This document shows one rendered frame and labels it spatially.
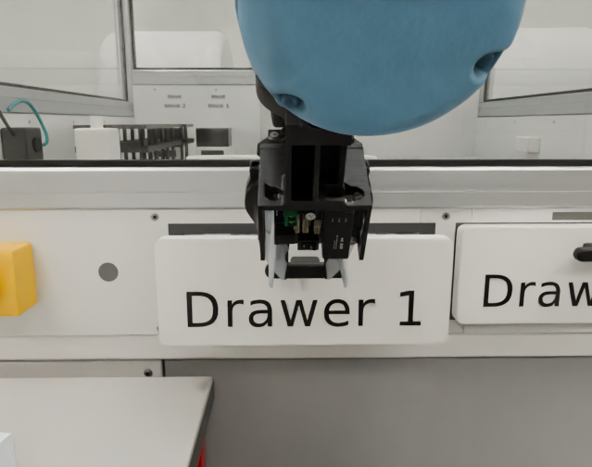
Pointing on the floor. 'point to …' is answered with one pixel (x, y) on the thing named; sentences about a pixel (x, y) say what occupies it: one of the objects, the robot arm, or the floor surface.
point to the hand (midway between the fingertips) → (306, 260)
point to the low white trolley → (102, 420)
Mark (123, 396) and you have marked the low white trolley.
